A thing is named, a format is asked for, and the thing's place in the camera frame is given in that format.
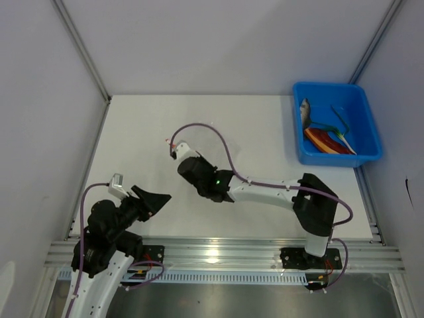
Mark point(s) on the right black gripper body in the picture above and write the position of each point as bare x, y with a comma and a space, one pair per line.
207, 165

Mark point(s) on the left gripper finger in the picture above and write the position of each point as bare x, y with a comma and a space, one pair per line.
155, 202
140, 193

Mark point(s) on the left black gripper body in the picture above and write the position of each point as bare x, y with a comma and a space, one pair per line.
130, 210

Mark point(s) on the toy fish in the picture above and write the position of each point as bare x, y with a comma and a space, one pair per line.
305, 114

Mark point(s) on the toy meat slice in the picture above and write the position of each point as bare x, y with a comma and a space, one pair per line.
324, 143

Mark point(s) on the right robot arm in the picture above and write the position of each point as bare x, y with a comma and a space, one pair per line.
312, 202

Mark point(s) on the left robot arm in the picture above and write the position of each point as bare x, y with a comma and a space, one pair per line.
106, 250

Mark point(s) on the blue plastic bin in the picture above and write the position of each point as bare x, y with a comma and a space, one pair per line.
343, 111

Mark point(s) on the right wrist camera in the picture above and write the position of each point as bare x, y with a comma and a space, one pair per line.
182, 151

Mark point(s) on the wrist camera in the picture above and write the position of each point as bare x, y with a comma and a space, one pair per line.
182, 151
116, 183

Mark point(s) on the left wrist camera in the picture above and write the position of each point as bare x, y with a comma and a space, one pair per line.
116, 183

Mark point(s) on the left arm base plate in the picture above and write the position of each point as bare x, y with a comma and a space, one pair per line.
149, 254

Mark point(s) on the slotted cable duct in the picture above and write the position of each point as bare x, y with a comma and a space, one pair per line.
215, 277

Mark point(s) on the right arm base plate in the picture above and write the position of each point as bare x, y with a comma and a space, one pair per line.
298, 259

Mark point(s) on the left frame post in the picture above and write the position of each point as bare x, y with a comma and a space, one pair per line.
79, 45

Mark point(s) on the frame post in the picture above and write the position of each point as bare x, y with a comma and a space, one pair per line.
383, 28
79, 45

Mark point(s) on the right frame post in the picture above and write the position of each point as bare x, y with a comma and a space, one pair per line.
383, 28

